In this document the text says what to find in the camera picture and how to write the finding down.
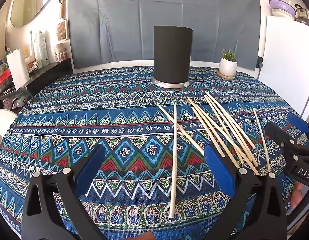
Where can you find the pink jar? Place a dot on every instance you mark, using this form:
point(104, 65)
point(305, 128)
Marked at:
point(60, 53)

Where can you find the person's right hand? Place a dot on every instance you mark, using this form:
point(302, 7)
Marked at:
point(297, 195)

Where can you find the black cylindrical utensil holder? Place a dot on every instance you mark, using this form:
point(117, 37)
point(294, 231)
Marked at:
point(173, 55)

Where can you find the black backdrop clamp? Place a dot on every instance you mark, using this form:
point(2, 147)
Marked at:
point(259, 62)

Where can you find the purple colander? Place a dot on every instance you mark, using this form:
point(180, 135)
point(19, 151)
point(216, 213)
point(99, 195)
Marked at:
point(282, 6)

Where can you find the white paper bag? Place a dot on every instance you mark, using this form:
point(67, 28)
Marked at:
point(17, 70)

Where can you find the wooden hairbrush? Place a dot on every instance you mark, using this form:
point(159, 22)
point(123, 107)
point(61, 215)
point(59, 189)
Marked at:
point(61, 30)

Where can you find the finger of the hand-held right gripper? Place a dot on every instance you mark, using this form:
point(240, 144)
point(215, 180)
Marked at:
point(277, 135)
point(298, 123)

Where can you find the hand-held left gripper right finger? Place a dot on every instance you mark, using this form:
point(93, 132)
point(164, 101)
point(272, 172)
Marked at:
point(217, 170)

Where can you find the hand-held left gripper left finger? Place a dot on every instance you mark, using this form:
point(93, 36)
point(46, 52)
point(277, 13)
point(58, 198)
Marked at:
point(92, 170)

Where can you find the grey-blue backdrop cloth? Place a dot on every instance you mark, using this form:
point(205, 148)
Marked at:
point(144, 10)

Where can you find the white cabinet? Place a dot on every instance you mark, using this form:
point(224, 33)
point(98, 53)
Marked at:
point(284, 55)

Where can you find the cactus in white pot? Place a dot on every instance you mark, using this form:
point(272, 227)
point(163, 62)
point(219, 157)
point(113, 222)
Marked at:
point(228, 65)

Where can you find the round wooden saucer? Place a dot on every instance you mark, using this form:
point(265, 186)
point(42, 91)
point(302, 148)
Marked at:
point(225, 77)

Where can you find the bunch of wooden chopsticks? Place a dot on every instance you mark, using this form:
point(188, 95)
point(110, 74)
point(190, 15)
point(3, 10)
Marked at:
point(219, 127)

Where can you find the black side shelf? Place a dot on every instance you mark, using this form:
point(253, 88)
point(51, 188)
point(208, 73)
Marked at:
point(49, 72)

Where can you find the oval wall mirror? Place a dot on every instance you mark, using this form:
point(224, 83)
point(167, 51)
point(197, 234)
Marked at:
point(32, 2)

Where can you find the grey spray bottle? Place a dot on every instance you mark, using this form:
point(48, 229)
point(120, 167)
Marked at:
point(42, 50)

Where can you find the red box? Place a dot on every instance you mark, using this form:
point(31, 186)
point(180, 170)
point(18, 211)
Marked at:
point(2, 81)

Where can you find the blue patterned tablecloth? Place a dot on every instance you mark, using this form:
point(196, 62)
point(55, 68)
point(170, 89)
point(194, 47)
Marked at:
point(119, 130)

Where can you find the stack of white bowls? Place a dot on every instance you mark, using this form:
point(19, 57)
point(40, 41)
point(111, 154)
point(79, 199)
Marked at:
point(282, 15)

